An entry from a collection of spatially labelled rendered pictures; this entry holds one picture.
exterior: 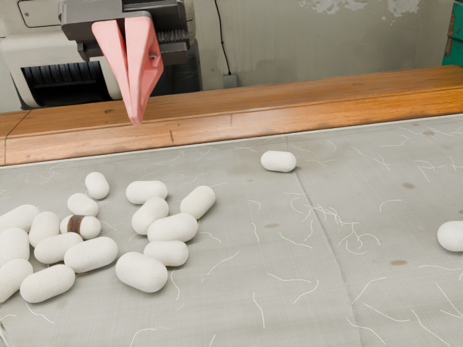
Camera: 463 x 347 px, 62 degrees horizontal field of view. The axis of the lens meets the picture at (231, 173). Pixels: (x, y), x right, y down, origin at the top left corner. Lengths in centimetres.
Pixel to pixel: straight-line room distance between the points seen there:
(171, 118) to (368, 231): 25
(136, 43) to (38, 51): 59
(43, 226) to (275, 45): 212
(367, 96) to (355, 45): 199
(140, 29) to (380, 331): 27
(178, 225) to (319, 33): 216
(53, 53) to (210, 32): 150
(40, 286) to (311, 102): 34
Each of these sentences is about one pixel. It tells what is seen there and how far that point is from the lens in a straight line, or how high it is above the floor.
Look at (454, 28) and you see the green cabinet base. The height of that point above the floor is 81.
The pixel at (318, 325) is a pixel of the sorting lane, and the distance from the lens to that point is 24.
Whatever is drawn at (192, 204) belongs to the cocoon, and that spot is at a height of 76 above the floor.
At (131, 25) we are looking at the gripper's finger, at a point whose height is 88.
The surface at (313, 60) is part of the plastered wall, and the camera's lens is 242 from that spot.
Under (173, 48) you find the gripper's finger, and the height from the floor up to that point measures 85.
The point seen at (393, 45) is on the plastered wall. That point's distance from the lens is 256.
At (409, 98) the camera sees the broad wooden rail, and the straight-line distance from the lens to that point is 51.
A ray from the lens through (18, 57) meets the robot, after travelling 93.
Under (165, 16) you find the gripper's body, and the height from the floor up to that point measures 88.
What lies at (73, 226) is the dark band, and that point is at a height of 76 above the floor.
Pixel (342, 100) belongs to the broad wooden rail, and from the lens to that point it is 48.
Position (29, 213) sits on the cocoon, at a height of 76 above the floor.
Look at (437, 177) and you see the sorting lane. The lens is 38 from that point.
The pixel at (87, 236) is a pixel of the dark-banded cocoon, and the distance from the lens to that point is 31.
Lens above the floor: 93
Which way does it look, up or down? 30 degrees down
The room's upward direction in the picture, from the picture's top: 5 degrees counter-clockwise
